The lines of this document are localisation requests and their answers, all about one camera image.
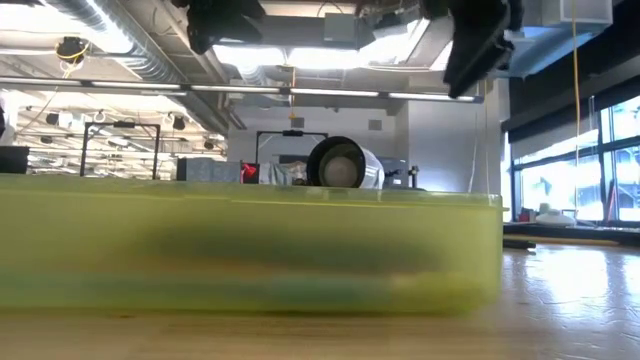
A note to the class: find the white round puck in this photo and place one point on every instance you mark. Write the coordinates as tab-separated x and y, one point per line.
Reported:
555	218

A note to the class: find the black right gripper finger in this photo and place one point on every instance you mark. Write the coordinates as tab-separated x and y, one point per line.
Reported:
480	40
435	9

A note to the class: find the long ceiling light bar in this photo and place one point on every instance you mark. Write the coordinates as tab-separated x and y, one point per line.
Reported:
350	93

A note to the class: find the grey partition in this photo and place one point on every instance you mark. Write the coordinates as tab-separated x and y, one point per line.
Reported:
207	170

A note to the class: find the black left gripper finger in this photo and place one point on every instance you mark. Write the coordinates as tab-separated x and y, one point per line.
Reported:
242	20
205	25

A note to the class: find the red item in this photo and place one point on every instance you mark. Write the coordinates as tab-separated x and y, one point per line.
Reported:
248	171

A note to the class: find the narrow black rig frame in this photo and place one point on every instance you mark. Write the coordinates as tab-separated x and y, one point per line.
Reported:
292	133

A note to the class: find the grey cloth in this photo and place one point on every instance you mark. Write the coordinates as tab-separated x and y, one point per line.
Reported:
280	172

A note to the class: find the grey cabinet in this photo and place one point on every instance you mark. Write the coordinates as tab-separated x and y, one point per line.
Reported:
395	172

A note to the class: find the black pen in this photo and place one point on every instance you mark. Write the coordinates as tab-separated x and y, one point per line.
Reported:
520	244

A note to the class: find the black aluminium table frame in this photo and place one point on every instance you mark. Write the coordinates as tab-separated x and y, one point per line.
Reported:
590	232

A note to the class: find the yellow translucent supply box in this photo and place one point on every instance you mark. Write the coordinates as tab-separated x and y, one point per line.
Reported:
100	225

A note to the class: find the black monitor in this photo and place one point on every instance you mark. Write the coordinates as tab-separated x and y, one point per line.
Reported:
14	160

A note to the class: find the wide black rig frame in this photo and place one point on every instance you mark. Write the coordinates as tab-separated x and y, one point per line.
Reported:
120	124

